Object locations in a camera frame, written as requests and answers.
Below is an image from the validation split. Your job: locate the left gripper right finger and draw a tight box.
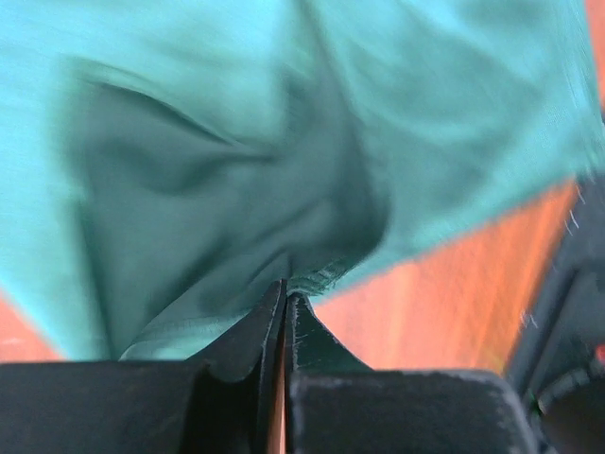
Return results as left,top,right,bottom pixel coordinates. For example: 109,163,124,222
285,295,538,453

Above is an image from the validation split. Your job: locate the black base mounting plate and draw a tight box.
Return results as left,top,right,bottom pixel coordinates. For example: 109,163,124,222
508,108,605,454

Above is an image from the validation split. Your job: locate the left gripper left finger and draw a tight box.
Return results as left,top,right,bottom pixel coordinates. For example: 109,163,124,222
1,281,286,453

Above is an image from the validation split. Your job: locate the dark green cloth napkin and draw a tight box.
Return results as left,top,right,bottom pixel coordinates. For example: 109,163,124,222
1,1,604,360

